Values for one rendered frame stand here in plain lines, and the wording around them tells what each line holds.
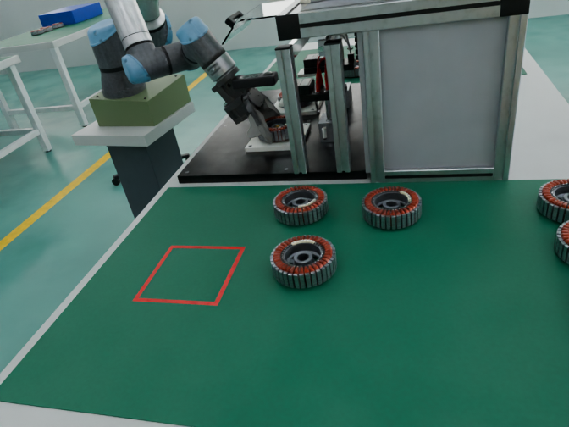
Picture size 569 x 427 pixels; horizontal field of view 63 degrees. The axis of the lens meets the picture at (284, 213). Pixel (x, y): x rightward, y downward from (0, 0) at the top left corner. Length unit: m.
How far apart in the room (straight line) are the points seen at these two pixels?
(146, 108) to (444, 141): 1.01
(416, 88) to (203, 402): 0.68
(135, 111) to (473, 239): 1.20
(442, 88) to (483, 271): 0.37
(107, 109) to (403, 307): 1.31
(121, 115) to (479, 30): 1.20
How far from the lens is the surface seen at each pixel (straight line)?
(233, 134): 1.37
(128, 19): 1.32
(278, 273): 0.77
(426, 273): 0.79
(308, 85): 1.17
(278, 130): 1.21
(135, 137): 1.62
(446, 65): 0.96
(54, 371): 0.80
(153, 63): 1.28
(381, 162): 1.01
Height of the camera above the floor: 1.26
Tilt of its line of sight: 32 degrees down
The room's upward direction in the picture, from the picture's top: 10 degrees counter-clockwise
